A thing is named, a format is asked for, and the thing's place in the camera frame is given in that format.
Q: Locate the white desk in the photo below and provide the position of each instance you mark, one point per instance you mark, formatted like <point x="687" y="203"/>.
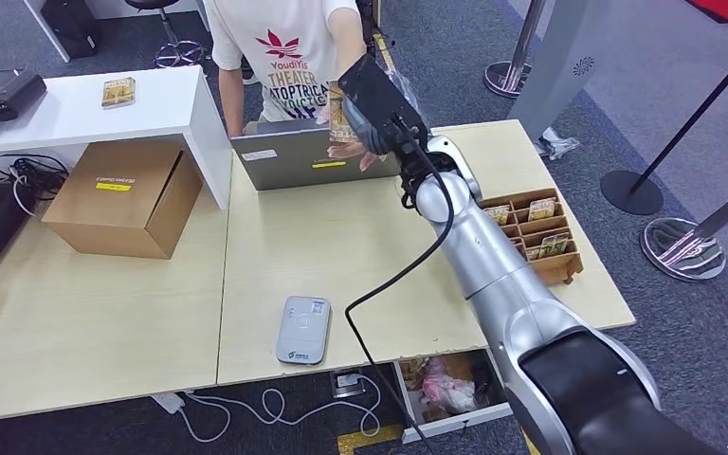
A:
<point x="119" y="6"/>

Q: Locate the crumpled clear plastic bag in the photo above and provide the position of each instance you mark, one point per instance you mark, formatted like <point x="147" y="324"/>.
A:
<point x="555" y="144"/>

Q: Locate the white power adapter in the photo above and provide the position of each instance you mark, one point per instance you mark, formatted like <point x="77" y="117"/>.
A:
<point x="168" y="402"/>

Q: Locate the yellow hotel key card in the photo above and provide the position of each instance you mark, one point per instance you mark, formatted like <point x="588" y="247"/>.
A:
<point x="533" y="254"/>
<point x="555" y="245"/>
<point x="542" y="209"/>
<point x="497" y="215"/>

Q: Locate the grey kiosk pillar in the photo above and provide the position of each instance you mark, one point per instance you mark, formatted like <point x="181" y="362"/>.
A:
<point x="558" y="69"/>

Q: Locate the black computer tower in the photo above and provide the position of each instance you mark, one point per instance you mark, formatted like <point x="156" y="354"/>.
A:
<point x="72" y="28"/>

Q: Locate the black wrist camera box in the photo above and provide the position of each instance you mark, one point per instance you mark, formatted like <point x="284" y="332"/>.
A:
<point x="373" y="91"/>

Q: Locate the brown cardboard box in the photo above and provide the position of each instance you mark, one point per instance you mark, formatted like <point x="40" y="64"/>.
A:
<point x="113" y="201"/>

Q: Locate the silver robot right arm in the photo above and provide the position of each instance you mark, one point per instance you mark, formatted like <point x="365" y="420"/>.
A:
<point x="527" y="301"/>

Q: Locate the black controller device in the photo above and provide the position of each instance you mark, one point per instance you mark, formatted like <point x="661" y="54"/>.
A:
<point x="6" y="91"/>

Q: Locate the wooden card organizer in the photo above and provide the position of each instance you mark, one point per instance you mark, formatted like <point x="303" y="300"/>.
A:
<point x="558" y="267"/>

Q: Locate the black stanchion post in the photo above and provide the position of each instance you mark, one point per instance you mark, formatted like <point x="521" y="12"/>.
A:
<point x="631" y="191"/>

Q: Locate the chrome stanchion post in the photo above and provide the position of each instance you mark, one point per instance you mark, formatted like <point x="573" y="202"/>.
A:
<point x="684" y="251"/>
<point x="508" y="78"/>

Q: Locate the grey laptop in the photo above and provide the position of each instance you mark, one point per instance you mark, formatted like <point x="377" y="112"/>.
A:
<point x="288" y="163"/>

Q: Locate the clear plastic film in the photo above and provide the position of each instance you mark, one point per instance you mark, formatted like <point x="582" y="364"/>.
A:
<point x="415" y="100"/>

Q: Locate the yellow card pack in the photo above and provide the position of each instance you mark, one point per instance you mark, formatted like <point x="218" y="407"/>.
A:
<point x="118" y="92"/>

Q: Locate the white desk shelf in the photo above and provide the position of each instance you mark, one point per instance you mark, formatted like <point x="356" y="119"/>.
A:
<point x="75" y="113"/>

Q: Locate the person's left hand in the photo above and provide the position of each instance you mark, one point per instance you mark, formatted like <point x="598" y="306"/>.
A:
<point x="345" y="151"/>

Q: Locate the person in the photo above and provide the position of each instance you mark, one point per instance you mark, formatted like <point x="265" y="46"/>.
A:
<point x="288" y="63"/>

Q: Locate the metal floor socket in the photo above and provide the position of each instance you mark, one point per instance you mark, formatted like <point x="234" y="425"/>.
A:
<point x="347" y="383"/>

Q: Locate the tan ID card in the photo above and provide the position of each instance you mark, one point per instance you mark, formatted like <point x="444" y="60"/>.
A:
<point x="337" y="122"/>

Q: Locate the person's left forearm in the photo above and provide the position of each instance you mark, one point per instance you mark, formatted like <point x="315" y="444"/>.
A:
<point x="346" y="44"/>

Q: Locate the white open drawer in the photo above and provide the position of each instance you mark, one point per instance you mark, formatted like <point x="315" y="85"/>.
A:
<point x="408" y="402"/>

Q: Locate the person's right forearm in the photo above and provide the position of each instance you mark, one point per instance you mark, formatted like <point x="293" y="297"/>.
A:
<point x="232" y="100"/>

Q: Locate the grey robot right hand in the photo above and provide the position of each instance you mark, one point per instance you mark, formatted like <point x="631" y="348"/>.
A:
<point x="373" y="143"/>

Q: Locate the black chrome stool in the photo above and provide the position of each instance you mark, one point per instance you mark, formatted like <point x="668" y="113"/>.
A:
<point x="175" y="50"/>

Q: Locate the pink plastic bag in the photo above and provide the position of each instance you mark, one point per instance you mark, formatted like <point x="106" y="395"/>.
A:
<point x="445" y="389"/>

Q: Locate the grey card reader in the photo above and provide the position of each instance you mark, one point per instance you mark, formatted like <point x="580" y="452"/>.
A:
<point x="303" y="329"/>

